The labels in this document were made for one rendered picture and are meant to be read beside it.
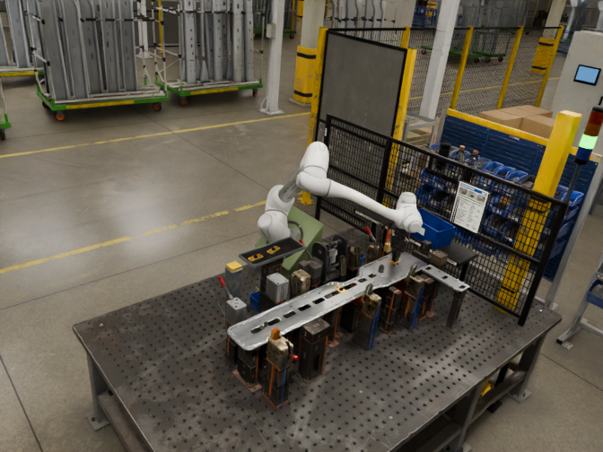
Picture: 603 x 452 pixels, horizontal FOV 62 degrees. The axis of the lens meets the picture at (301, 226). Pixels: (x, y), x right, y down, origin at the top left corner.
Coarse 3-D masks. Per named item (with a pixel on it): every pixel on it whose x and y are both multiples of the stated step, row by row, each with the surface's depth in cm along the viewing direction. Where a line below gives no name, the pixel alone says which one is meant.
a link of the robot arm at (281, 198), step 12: (312, 144) 289; (324, 144) 291; (312, 156) 283; (324, 156) 285; (300, 168) 299; (324, 168) 283; (288, 180) 315; (276, 192) 330; (288, 192) 318; (276, 204) 330; (288, 204) 330
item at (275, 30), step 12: (276, 0) 860; (276, 12) 868; (276, 24) 877; (276, 36) 887; (276, 48) 898; (276, 60) 908; (276, 72) 919; (276, 84) 930; (276, 96) 942; (276, 108) 953
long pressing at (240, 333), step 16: (384, 256) 316; (400, 256) 319; (368, 272) 299; (384, 272) 301; (400, 272) 303; (320, 288) 280; (352, 288) 283; (288, 304) 265; (304, 304) 266; (320, 304) 267; (336, 304) 269; (256, 320) 251; (272, 320) 252; (288, 320) 253; (304, 320) 254; (240, 336) 239; (256, 336) 240
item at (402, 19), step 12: (396, 0) 1358; (408, 0) 1351; (372, 12) 1427; (408, 12) 1369; (360, 24) 1472; (384, 24) 1406; (396, 24) 1377; (408, 24) 1389; (360, 36) 1483; (384, 36) 1416; (396, 36) 1386
